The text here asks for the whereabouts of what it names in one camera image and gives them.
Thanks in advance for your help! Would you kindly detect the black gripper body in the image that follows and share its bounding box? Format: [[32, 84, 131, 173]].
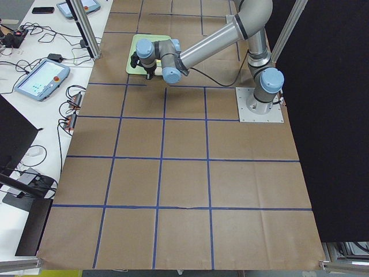
[[142, 62, 157, 76]]

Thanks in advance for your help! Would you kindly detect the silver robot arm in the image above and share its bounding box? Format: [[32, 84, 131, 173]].
[[130, 0, 284, 115]]

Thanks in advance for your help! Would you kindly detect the light green tray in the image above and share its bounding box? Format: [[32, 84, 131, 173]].
[[126, 33, 171, 75]]

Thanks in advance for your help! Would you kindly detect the teach pendant far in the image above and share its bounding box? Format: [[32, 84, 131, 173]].
[[55, 0, 101, 20]]

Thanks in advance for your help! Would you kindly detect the teach pendant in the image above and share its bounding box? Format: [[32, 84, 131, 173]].
[[55, 0, 101, 20], [14, 58, 70, 102]]

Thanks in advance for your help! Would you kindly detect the black power adapter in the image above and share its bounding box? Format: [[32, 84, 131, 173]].
[[47, 53, 63, 63]]

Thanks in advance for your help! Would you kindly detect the teach pendant near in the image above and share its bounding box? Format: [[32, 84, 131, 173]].
[[14, 58, 70, 102]]

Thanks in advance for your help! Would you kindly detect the black smartphone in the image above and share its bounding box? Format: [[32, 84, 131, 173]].
[[32, 6, 55, 14]]

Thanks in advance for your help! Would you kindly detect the grey usb hub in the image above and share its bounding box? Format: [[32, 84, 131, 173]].
[[17, 168, 40, 185]]

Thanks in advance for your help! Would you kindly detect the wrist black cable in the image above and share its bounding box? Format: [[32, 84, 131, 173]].
[[187, 56, 248, 87]]

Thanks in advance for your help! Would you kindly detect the aluminium frame post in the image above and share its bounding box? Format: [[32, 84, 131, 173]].
[[66, 0, 101, 59]]

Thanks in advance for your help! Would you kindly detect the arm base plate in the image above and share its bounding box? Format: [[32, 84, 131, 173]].
[[235, 87, 284, 123]]

